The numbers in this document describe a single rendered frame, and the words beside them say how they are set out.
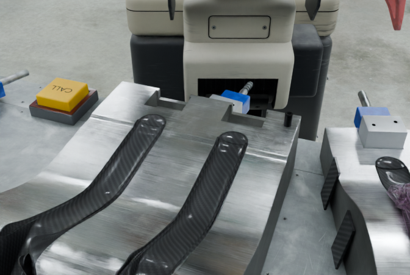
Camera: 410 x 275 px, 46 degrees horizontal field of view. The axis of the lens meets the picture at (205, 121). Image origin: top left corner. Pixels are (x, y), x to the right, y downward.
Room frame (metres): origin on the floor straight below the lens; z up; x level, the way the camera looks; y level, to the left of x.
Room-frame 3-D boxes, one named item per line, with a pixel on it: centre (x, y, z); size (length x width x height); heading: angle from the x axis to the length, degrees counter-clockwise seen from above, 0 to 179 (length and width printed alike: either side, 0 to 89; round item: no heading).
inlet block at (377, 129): (0.55, -0.24, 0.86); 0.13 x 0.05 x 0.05; 178
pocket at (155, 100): (0.55, 0.05, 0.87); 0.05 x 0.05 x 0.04; 70
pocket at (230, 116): (0.51, -0.05, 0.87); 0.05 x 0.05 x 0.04; 70
